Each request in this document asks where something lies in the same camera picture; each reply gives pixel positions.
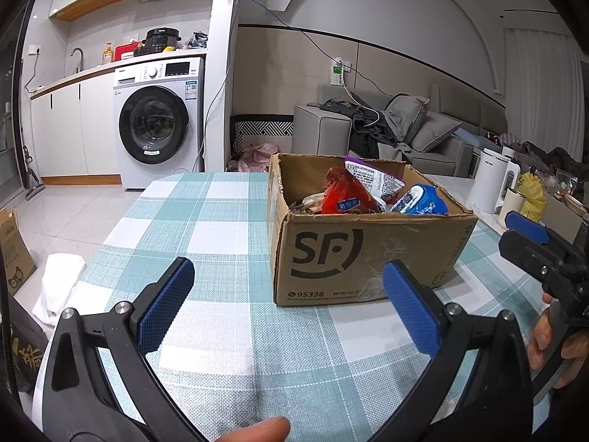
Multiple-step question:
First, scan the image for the black pressure cooker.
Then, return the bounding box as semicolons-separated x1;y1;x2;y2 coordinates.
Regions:
137;27;182;56

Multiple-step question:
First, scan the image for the cream cup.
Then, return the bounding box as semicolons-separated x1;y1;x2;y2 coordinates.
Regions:
496;187;527;229

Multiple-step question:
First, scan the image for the pink cloth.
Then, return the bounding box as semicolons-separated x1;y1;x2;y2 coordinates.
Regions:
227;142;282;174

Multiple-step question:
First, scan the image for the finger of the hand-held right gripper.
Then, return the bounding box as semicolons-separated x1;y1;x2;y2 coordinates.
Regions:
499;229;561;287
504;210;568;252

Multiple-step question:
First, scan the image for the dark clothes pile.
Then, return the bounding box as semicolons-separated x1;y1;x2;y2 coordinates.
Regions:
319;96;399;158

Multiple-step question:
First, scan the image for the upright vacuum cleaner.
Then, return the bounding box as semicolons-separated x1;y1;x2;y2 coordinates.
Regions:
20;144;47;201

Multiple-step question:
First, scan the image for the person's left hand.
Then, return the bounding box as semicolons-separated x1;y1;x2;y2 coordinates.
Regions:
215;416;292;442

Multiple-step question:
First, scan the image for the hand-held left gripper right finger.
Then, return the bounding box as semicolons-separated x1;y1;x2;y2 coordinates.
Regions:
370;259;535;442

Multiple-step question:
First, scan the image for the smooth grey pillow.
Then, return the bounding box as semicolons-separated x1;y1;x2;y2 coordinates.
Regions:
410;111;463;153

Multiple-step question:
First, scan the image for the brown snack packet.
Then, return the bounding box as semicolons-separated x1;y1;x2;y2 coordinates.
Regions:
287;192;325;215

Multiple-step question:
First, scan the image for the teal checked tablecloth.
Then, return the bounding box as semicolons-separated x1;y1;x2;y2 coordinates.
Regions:
32;171;551;442

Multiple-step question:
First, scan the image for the red storage box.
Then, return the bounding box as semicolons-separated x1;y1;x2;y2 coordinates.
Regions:
113;42;141;62

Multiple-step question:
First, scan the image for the white electric kettle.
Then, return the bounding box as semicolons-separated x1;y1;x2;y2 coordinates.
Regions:
468;148;521;215

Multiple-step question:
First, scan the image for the white washing machine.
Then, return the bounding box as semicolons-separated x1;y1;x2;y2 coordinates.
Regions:
113;56;206;190

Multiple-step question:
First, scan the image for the brown cardboard box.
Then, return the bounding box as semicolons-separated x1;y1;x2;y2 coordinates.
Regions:
266;152;480;307

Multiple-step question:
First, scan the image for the black bag yellow print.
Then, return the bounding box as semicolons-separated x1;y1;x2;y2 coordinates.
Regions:
0;294;49;395

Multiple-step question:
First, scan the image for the white plastic bag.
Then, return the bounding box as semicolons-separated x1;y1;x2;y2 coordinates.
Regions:
32;253;88;326

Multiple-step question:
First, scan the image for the blue cookie packet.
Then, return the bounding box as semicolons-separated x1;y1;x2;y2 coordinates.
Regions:
390;183;450;216

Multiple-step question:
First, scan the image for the rumpled grey pillow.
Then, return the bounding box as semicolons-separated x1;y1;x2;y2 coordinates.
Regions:
384;94;430;144

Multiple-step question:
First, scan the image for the silver purple snack packet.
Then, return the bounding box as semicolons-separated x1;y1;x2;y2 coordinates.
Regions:
343;156;406;204

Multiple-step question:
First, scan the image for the grey sofa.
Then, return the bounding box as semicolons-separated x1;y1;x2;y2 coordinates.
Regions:
292;81;509;180

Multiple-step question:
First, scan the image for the yellow plastic bag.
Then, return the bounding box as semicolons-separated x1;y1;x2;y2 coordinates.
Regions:
518;171;550;222

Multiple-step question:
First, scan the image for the blue cable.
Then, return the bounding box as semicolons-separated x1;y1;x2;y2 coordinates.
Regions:
239;0;344;63

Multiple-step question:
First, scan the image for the grey side table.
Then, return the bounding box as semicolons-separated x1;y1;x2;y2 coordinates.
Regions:
422;172;586;246

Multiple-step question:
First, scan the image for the person's right hand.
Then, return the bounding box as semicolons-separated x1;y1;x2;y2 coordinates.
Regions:
526;291;589;372

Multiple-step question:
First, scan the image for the red snack packet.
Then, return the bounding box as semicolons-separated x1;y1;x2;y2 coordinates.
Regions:
321;166;384;215

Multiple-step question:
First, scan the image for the white charging cable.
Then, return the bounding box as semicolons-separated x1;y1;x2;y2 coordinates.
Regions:
340;78;383;125

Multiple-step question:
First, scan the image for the printed cardboard floor box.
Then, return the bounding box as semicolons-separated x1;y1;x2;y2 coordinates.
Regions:
0;209;38;296

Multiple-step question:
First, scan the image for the black white patterned basket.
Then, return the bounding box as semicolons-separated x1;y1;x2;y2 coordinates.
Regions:
229;113;296;158

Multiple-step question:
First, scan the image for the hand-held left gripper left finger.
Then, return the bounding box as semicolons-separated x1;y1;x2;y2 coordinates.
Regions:
46;256;208;442

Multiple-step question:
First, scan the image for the white base cabinet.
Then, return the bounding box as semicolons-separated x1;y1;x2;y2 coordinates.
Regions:
29;76;123;186

